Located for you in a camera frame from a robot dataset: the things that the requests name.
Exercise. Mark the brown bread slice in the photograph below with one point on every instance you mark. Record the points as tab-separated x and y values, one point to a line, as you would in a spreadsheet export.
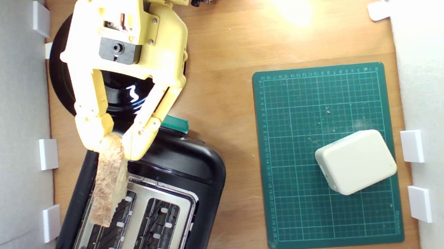
107	183

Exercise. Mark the green toaster lever knob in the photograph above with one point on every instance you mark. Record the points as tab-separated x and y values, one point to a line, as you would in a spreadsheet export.
178	124

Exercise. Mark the white rounded block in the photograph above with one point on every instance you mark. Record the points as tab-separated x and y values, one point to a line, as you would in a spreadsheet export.
356	161

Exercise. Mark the black round plate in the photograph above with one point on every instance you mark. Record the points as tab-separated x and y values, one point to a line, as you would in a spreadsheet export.
118	90

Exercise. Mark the black two-slot toaster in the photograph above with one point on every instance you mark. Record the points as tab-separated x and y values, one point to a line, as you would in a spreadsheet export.
185	166

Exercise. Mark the green cutting mat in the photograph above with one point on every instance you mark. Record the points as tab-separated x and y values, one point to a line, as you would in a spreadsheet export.
299	216

